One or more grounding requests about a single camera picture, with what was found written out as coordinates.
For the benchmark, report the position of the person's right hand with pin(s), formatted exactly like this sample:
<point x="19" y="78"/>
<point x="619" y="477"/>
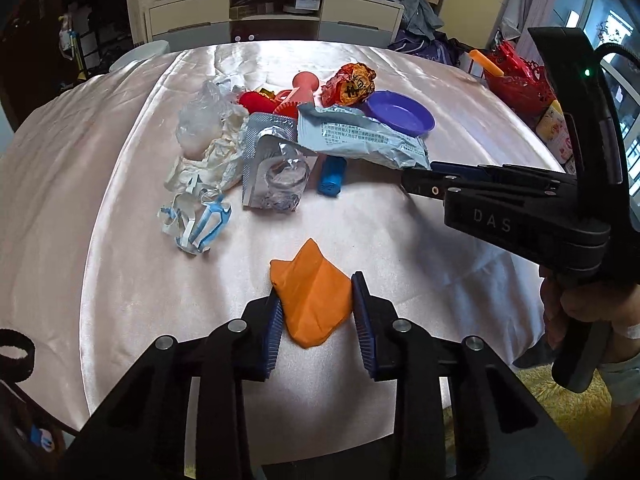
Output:
<point x="589" y="303"/>

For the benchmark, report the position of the blue plastic plate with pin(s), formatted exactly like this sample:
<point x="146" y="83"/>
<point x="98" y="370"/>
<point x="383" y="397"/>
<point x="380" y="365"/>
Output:
<point x="399" y="112"/>

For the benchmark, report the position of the silver blister pack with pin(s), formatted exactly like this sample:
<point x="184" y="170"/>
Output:
<point x="276" y="169"/>

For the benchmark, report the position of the yellow fluffy rug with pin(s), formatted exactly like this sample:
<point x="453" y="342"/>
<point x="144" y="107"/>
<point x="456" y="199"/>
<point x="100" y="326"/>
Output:
<point x="583" y="417"/>

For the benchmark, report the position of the red round ornament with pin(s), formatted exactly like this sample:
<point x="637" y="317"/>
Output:
<point x="257" y="102"/>

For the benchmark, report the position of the blue white mask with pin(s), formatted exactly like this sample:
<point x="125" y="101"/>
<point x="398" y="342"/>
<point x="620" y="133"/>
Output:
<point x="194" y="220"/>

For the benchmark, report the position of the grey draped clothing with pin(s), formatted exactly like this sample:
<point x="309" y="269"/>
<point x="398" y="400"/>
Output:
<point x="419" y="35"/>

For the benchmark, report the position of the grey foil snack bag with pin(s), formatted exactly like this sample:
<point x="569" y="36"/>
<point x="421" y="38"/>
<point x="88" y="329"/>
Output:
<point x="348" y="133"/>

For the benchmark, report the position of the blue-capped small bottle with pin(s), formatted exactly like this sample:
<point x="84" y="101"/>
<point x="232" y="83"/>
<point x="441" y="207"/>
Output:
<point x="331" y="176"/>

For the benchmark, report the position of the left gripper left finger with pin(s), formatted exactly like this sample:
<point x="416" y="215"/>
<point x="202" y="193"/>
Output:
<point x="139" y="429"/>

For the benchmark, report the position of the pink satin tablecloth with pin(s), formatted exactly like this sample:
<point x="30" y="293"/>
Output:
<point x="89" y="275"/>

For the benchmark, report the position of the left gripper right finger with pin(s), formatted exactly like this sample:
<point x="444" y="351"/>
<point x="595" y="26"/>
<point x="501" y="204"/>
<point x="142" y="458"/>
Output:
<point x="500" y="430"/>

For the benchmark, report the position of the crumpled orange snack wrapper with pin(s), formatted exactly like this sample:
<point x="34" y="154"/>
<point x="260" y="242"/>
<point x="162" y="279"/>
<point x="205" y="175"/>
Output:
<point x="351" y="85"/>

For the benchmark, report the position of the yellow-capped white bottle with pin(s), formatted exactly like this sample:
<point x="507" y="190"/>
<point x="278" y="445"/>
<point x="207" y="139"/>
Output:
<point x="552" y="129"/>

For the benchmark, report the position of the white round stool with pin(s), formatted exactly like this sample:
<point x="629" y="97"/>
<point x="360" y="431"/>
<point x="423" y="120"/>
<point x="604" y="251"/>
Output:
<point x="140" y="54"/>

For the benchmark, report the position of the orange stick handle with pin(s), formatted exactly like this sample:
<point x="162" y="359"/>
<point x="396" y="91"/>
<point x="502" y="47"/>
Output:
<point x="488" y="66"/>

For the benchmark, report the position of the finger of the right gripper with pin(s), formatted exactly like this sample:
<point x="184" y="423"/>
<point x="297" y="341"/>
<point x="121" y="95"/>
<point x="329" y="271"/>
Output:
<point x="450" y="167"/>
<point x="511" y="179"/>

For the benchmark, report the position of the pink plastic cone horn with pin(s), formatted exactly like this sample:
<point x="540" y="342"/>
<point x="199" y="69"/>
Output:
<point x="304" y="85"/>

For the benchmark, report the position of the orange paper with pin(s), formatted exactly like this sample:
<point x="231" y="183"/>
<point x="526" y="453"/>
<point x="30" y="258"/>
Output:
<point x="316" y="296"/>

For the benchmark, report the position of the clear crumpled plastic bag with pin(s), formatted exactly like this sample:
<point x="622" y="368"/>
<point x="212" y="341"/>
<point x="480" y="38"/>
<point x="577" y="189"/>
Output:
<point x="213" y="112"/>

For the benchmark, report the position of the beige tv cabinet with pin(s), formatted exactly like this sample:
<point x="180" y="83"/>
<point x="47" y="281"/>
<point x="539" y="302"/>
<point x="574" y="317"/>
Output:
<point x="187" y="24"/>

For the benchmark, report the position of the red plastic basket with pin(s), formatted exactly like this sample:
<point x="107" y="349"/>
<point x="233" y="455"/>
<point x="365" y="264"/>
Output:
<point x="524" y="86"/>

